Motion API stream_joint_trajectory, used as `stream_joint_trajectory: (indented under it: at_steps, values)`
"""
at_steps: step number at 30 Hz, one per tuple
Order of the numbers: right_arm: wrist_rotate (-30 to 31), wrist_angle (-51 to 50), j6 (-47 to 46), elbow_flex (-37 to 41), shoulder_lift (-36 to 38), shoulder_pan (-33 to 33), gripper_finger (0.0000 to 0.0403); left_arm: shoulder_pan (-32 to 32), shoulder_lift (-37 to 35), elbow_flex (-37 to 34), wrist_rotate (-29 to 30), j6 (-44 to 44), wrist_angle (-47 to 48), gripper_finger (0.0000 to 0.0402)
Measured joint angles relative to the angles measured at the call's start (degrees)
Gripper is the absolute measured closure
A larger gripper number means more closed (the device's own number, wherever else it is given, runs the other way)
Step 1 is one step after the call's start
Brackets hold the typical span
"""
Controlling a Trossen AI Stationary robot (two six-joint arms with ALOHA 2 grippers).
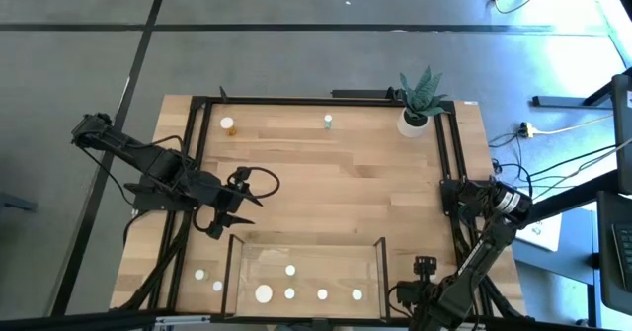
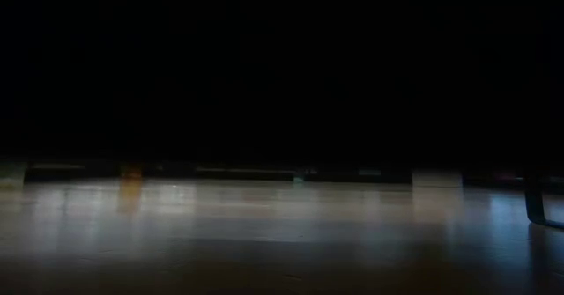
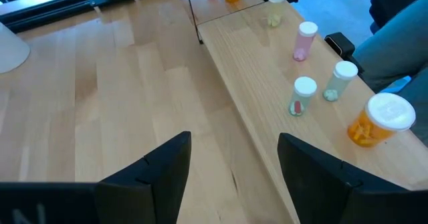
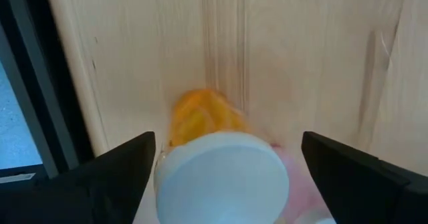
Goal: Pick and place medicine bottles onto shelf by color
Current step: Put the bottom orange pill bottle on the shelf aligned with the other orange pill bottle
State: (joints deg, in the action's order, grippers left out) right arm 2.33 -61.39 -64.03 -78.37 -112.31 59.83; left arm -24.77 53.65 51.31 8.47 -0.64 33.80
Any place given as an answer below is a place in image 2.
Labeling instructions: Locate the large orange pill bottle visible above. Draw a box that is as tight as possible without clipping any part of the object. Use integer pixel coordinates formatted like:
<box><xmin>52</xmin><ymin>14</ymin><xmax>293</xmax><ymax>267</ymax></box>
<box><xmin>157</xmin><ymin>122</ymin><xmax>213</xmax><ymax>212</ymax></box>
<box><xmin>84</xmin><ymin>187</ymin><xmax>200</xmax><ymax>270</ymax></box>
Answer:
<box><xmin>121</xmin><ymin>163</ymin><xmax>144</xmax><ymax>182</ymax></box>

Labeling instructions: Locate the green plant in white pot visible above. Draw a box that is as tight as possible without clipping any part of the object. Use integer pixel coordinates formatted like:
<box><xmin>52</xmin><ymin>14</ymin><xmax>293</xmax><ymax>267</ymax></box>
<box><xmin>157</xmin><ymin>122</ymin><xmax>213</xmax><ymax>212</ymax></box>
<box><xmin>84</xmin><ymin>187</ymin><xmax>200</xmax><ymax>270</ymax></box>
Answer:
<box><xmin>412</xmin><ymin>169</ymin><xmax>464</xmax><ymax>188</ymax></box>

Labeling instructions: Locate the black curved bar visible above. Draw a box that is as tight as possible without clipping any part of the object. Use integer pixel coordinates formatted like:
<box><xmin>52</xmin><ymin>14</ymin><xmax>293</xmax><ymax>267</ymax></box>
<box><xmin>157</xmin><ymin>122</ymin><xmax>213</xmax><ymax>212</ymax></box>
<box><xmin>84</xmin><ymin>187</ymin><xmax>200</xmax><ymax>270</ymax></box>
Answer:
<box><xmin>523</xmin><ymin>184</ymin><xmax>564</xmax><ymax>231</ymax></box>

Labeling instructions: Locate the black aluminium table frame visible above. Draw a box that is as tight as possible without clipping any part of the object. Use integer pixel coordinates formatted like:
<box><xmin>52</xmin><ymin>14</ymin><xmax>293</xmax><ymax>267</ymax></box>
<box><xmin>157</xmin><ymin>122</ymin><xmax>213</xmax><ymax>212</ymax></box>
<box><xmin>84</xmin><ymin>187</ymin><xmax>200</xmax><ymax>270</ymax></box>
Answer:
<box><xmin>24</xmin><ymin>165</ymin><xmax>528</xmax><ymax>188</ymax></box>

